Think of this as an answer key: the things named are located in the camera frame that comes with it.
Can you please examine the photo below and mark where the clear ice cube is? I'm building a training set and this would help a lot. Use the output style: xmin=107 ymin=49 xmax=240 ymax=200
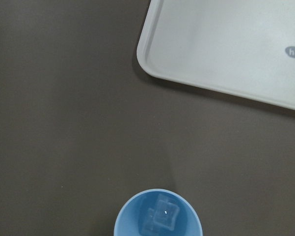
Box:
xmin=140 ymin=208 xmax=160 ymax=236
xmin=153 ymin=194 xmax=180 ymax=231

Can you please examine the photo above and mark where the light blue plastic cup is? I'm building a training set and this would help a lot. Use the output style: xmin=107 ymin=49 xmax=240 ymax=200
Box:
xmin=113 ymin=189 xmax=203 ymax=236

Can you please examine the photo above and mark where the cream rabbit serving tray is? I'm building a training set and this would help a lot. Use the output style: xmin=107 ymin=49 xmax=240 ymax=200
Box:
xmin=136 ymin=0 xmax=295 ymax=110

